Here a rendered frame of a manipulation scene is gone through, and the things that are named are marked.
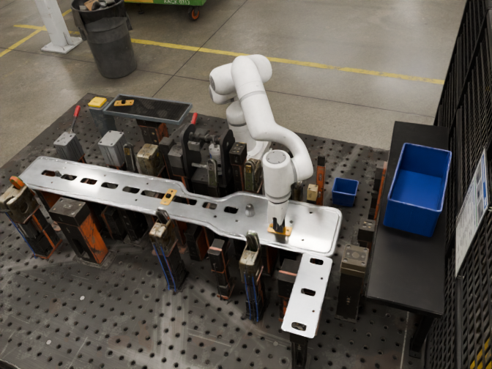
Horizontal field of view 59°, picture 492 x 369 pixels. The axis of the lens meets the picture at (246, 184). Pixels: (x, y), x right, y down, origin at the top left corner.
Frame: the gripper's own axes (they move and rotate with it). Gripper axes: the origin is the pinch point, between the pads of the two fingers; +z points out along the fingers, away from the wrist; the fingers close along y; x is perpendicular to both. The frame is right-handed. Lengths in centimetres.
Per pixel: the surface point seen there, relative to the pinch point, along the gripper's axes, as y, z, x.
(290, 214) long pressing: -8.1, 3.0, 1.7
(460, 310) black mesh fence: 26, -12, 56
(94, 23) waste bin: -221, 42, -237
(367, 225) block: -3.5, -4.8, 29.3
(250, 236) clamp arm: 13.3, -8.2, -5.6
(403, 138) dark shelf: -58, 0, 37
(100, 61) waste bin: -223, 83, -248
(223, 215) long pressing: -1.5, 2.8, -22.1
